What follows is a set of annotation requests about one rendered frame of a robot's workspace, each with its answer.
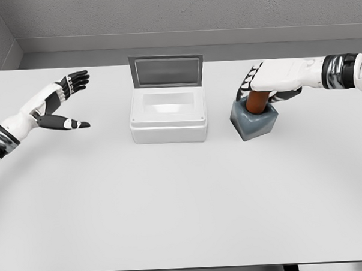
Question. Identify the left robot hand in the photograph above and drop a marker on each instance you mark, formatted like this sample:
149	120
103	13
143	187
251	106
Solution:
51	100

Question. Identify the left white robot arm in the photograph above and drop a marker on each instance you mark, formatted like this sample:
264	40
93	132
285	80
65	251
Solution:
6	135

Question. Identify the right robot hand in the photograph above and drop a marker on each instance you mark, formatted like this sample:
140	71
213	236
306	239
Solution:
274	74

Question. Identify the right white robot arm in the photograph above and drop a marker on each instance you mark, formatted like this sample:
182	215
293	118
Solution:
340	73

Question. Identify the brown cylinder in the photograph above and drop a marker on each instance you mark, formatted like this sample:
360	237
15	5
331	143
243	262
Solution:
257	102

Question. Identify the grey-blue square holder block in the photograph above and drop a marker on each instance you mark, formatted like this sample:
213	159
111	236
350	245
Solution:
254	123

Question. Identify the white box with open lid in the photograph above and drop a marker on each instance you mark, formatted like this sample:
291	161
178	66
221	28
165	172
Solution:
167	103

